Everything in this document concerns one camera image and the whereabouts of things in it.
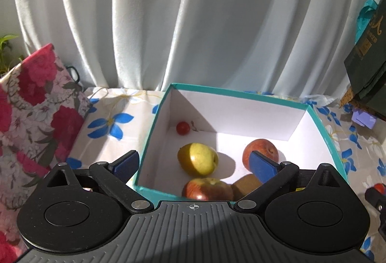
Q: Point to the teal cardboard box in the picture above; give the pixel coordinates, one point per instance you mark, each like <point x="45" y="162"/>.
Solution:
<point x="241" y="118"/>

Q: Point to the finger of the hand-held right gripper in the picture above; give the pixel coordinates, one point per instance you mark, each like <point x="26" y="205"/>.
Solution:
<point x="375" y="199"/>

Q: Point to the white curtain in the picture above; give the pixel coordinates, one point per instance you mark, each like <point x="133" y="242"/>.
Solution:
<point x="181" y="9"/>

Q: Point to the red cherry tomato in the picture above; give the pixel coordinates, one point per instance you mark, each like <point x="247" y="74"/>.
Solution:
<point x="183" y="128"/>
<point x="380" y="188"/>

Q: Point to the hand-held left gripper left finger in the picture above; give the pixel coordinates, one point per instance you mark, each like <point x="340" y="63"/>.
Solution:
<point x="126" y="163"/>

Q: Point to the dark green gift box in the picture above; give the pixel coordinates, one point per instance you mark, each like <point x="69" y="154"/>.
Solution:
<point x="366" y="67"/>

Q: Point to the green plant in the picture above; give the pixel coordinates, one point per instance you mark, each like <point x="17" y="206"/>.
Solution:
<point x="7" y="49"/>

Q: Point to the brown patterned bag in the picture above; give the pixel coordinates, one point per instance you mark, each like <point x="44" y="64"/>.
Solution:
<point x="346" y="98"/>

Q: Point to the red floral pillow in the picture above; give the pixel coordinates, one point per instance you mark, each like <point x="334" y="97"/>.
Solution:
<point x="33" y="106"/>

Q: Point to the blue flower tablecloth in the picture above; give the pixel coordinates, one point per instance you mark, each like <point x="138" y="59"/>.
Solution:
<point x="120" y="142"/>

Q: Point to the small purple box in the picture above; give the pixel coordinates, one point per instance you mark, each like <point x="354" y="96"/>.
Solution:
<point x="363" y="118"/>

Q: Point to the yellow-green apple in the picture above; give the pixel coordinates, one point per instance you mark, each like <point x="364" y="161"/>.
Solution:
<point x="197" y="159"/>

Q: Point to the brown kiwi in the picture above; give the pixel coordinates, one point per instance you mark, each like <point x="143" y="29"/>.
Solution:
<point x="244" y="186"/>

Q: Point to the red apple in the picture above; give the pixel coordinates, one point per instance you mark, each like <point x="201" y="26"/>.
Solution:
<point x="208" y="189"/>
<point x="262" y="148"/>

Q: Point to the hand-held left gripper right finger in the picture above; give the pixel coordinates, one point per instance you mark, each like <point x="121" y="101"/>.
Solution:
<point x="261" y="168"/>

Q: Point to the teal plastic bag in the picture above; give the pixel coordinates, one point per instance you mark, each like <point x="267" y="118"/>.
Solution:
<point x="366" y="14"/>

